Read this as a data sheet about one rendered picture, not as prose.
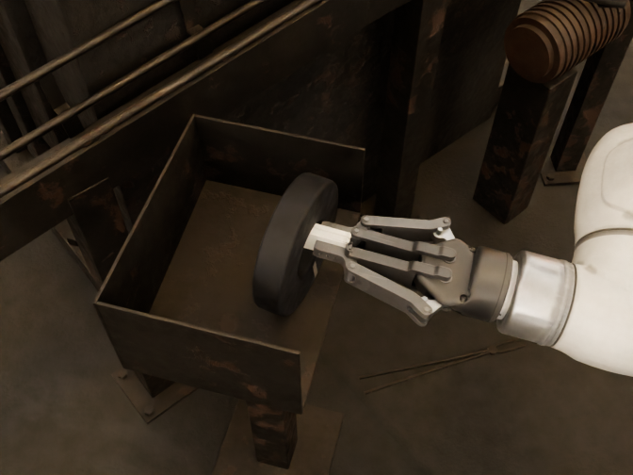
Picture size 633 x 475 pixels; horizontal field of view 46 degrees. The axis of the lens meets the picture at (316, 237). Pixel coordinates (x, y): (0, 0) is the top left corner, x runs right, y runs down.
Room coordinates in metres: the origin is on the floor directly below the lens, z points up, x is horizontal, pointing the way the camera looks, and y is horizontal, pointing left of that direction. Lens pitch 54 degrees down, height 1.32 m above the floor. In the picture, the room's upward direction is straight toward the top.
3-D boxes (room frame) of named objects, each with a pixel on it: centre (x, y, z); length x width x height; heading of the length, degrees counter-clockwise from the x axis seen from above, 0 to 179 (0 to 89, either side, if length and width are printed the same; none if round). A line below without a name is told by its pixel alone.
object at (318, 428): (0.46, 0.08, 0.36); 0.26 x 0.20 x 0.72; 165
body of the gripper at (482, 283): (0.42, -0.15, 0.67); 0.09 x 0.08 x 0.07; 75
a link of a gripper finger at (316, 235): (0.46, 0.00, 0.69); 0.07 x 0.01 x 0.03; 75
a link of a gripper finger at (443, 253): (0.45, -0.09, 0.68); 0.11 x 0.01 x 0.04; 73
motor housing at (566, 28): (1.09, -0.45, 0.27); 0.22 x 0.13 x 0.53; 130
